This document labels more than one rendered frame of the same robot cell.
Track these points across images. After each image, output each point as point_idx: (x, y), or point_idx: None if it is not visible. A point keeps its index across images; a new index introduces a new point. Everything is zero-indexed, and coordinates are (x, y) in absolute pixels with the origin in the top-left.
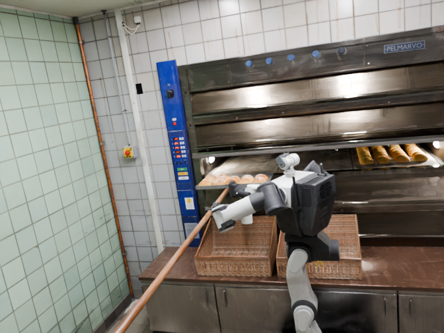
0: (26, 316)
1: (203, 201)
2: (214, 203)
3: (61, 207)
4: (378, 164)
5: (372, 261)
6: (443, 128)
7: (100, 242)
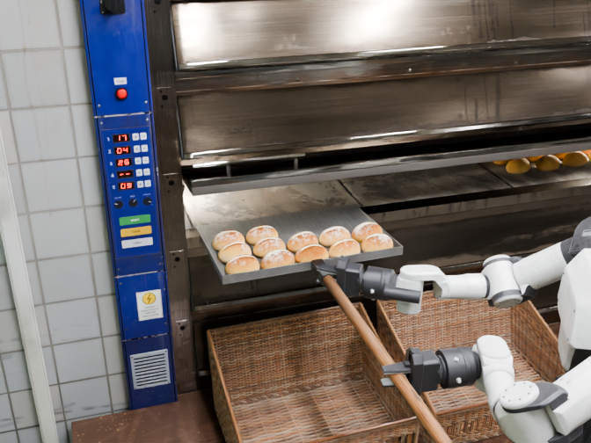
0: None
1: (183, 294)
2: (417, 356)
3: None
4: (539, 170)
5: (553, 365)
6: None
7: None
